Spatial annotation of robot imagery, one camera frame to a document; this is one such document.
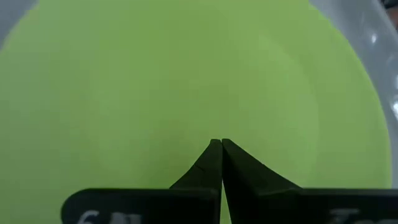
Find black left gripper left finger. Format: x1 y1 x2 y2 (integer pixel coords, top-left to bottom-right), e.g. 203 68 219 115
60 139 223 224

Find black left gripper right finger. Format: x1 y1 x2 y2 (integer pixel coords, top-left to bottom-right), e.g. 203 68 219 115
221 138 398 224

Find green plastic plate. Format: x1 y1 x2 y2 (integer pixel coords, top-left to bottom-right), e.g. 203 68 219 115
0 0 393 224

